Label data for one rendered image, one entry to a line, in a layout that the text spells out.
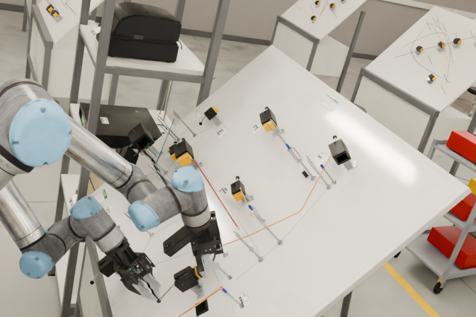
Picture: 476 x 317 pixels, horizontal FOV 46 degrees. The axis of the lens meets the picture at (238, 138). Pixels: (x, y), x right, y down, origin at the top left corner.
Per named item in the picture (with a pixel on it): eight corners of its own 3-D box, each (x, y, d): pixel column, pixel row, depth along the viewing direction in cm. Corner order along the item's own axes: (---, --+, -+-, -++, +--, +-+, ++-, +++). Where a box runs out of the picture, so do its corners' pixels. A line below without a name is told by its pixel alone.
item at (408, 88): (403, 193, 537) (469, 27, 475) (336, 139, 632) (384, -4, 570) (456, 192, 570) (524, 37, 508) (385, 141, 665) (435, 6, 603)
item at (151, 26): (104, 57, 221) (111, 9, 214) (94, 39, 240) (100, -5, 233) (176, 65, 235) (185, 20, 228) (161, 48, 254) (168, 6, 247)
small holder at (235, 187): (251, 182, 181) (239, 168, 177) (254, 202, 174) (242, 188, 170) (239, 188, 182) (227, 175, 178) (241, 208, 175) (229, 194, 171)
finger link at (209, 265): (223, 280, 153) (217, 255, 149) (202, 285, 153) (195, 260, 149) (222, 273, 156) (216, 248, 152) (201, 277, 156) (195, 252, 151)
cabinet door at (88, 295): (96, 393, 203) (112, 309, 188) (78, 294, 248) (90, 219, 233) (102, 393, 204) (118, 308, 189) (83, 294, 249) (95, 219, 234)
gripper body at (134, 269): (138, 287, 150) (111, 255, 147) (125, 285, 157) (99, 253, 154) (158, 267, 154) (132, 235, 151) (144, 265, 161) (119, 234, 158)
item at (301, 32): (297, 102, 727) (334, -25, 666) (262, 72, 825) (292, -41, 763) (343, 107, 758) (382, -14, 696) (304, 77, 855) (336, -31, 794)
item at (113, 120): (86, 148, 234) (88, 134, 232) (77, 114, 263) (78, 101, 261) (161, 151, 248) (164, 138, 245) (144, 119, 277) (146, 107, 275)
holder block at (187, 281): (181, 281, 161) (173, 274, 159) (197, 272, 160) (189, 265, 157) (183, 293, 157) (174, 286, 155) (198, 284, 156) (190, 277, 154)
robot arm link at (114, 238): (89, 241, 153) (111, 221, 157) (100, 254, 154) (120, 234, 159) (99, 242, 147) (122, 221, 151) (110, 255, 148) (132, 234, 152)
